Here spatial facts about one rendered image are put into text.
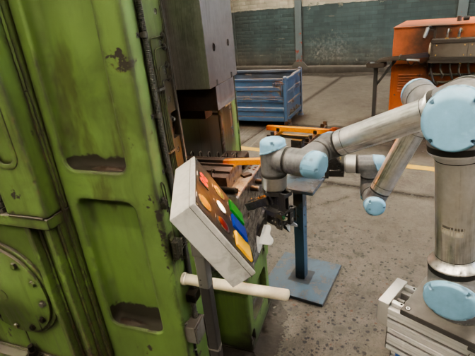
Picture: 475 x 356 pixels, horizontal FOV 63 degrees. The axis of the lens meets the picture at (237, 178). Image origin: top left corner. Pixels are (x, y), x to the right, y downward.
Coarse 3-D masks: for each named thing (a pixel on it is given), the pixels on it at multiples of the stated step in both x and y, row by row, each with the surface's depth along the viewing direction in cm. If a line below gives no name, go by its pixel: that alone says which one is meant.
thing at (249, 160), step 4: (224, 160) 172; (228, 160) 171; (232, 160) 171; (236, 160) 170; (240, 160) 169; (244, 160) 169; (248, 160) 168; (252, 160) 167; (256, 160) 167; (236, 164) 171; (240, 164) 170; (244, 164) 169; (248, 164) 169; (252, 164) 168; (256, 164) 167; (260, 164) 167
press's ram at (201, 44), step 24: (168, 0) 133; (192, 0) 131; (216, 0) 143; (168, 24) 137; (192, 24) 134; (216, 24) 144; (192, 48) 138; (216, 48) 145; (192, 72) 142; (216, 72) 147
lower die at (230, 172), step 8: (208, 168) 171; (216, 168) 170; (224, 168) 169; (232, 168) 169; (240, 168) 179; (216, 176) 165; (224, 176) 164; (232, 176) 169; (224, 184) 164; (232, 184) 170
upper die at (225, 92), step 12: (228, 84) 159; (180, 96) 153; (192, 96) 151; (204, 96) 150; (216, 96) 148; (228, 96) 160; (180, 108) 155; (192, 108) 154; (204, 108) 152; (216, 108) 150
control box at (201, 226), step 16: (192, 160) 124; (176, 176) 122; (192, 176) 112; (208, 176) 126; (176, 192) 110; (192, 192) 102; (208, 192) 114; (176, 208) 100; (192, 208) 96; (208, 208) 103; (176, 224) 98; (192, 224) 98; (208, 224) 99; (192, 240) 100; (208, 240) 101; (224, 240) 101; (208, 256) 103; (224, 256) 103; (240, 256) 104; (224, 272) 105; (240, 272) 106
